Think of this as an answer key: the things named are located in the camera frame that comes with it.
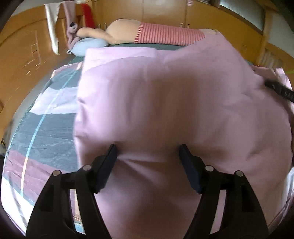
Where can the plaid pink grey bedspread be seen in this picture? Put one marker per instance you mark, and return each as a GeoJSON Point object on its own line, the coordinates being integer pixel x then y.
{"type": "Point", "coordinates": [41, 143]}

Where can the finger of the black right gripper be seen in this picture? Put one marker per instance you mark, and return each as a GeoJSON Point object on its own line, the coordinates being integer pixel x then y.
{"type": "Point", "coordinates": [280, 89]}

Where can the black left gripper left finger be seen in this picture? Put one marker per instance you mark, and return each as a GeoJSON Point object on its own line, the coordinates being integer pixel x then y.
{"type": "Point", "coordinates": [52, 215]}

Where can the light blue small pillow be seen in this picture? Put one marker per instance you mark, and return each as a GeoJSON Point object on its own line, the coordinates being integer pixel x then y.
{"type": "Point", "coordinates": [79, 48]}

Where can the plush doll striped shirt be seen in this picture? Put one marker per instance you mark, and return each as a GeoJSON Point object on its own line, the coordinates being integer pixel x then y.
{"type": "Point", "coordinates": [123, 31]}

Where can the pink coat with black trim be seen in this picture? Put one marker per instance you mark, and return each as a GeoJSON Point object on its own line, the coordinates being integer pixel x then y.
{"type": "Point", "coordinates": [148, 102]}

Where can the white hanging cloth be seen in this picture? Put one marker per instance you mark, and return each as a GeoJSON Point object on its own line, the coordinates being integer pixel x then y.
{"type": "Point", "coordinates": [52, 12]}

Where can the red hanging garment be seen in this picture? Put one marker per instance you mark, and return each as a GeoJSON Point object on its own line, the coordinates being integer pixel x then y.
{"type": "Point", "coordinates": [89, 20]}

